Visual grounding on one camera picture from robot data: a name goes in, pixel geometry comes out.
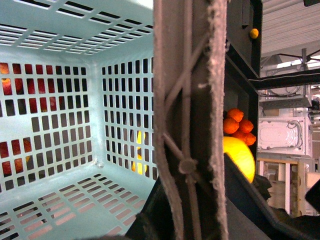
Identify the grey padded left gripper finger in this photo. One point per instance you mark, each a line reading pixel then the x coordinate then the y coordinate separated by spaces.
pixel 189 73

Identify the yellow mango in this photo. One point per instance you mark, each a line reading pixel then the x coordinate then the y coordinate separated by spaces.
pixel 241 156

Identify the light blue plastic basket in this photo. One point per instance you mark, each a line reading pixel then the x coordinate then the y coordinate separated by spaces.
pixel 77 182

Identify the small yellow lemon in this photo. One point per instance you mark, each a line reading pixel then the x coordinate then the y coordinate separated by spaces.
pixel 254 33

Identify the yellow mangoes behind basket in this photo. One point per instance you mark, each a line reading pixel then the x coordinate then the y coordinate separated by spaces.
pixel 139 167

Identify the red apples behind basket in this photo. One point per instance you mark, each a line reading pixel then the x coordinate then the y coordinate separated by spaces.
pixel 44 87

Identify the wooden fruit display stand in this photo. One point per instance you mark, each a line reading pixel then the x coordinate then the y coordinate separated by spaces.
pixel 243 56

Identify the pile of oranges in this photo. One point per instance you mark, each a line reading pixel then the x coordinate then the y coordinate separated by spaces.
pixel 236 125

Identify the white washing machine back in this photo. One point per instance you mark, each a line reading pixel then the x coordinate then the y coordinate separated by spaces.
pixel 285 135

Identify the wooden pallet frame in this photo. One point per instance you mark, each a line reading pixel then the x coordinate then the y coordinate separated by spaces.
pixel 288 178

